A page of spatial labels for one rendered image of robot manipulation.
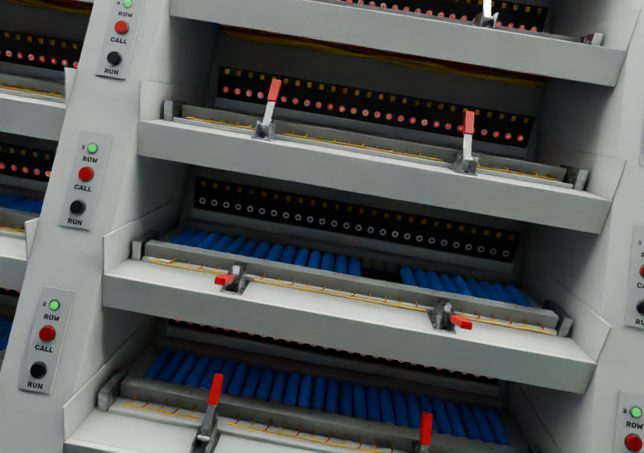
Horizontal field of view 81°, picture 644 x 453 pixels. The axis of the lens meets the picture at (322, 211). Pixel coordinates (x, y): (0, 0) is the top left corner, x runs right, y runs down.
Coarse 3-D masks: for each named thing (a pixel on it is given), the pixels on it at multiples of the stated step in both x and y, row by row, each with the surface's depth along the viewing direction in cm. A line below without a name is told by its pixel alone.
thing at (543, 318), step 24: (168, 264) 50; (216, 264) 51; (264, 264) 51; (288, 264) 52; (336, 288) 51; (360, 288) 50; (384, 288) 50; (408, 288) 51; (480, 312) 50; (504, 312) 50; (528, 312) 50; (552, 312) 51
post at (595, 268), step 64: (576, 0) 63; (640, 0) 49; (640, 64) 48; (576, 128) 57; (640, 128) 48; (640, 192) 47; (576, 256) 52; (512, 384) 62; (640, 384) 44; (576, 448) 46
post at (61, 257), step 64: (192, 64) 61; (64, 128) 48; (128, 128) 48; (64, 192) 47; (128, 192) 49; (64, 256) 47; (128, 320) 55; (0, 384) 45; (64, 384) 45; (0, 448) 44
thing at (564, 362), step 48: (144, 240) 51; (336, 240) 63; (384, 240) 63; (144, 288) 46; (192, 288) 46; (288, 288) 50; (528, 288) 62; (288, 336) 47; (336, 336) 46; (384, 336) 46; (432, 336) 45; (480, 336) 46; (528, 336) 48; (576, 336) 49; (576, 384) 46
